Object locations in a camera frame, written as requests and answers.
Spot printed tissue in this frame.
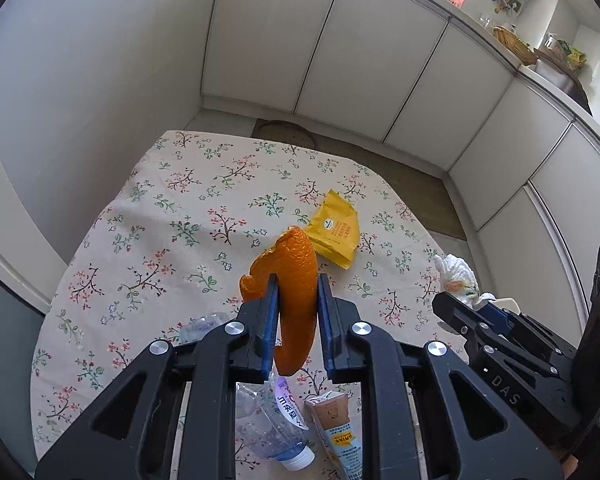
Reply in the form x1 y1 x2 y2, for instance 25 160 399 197
432 253 481 308

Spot brown woven floor mat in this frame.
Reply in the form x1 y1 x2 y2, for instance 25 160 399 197
310 132 466 241

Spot small milk carton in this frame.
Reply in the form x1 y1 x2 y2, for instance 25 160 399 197
304 391 366 480

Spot orange peel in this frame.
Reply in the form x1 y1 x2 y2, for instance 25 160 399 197
238 226 318 376

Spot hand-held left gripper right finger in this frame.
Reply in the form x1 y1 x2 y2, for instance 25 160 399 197
317 272 565 480

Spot yellow snack packet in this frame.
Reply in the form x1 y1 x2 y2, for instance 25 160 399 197
300 188 362 270

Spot white kitchen countertop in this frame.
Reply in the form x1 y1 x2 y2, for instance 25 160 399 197
347 0 600 148

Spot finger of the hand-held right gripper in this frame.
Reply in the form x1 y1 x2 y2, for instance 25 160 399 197
432 291 492 349
479 304 514 334

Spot green and yellow food packets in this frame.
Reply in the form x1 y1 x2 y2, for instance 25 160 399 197
555 37 588 68

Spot round woven mat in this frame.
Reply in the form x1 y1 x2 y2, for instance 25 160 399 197
257 120 317 147

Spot crushed clear plastic bottle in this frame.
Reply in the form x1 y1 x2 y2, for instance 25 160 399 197
180 312 316 471

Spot wicker basket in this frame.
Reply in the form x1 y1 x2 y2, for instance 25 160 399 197
492 25 537 66

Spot metal tray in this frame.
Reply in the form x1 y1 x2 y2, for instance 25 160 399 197
532 47 581 96

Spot floral tablecloth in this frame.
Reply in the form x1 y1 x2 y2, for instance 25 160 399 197
30 130 473 480

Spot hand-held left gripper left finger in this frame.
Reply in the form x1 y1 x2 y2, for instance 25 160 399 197
35 272 281 480

